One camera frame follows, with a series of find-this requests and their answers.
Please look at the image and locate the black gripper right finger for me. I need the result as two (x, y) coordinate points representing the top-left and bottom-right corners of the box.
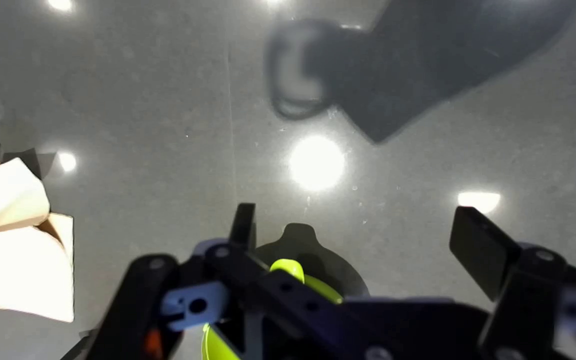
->
(448, 205), (576, 360)

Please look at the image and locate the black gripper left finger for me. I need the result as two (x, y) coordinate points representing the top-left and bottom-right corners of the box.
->
(85, 201), (345, 360)

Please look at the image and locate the wooden cutting board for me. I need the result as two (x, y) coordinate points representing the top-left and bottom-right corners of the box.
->
(0, 155), (53, 238)

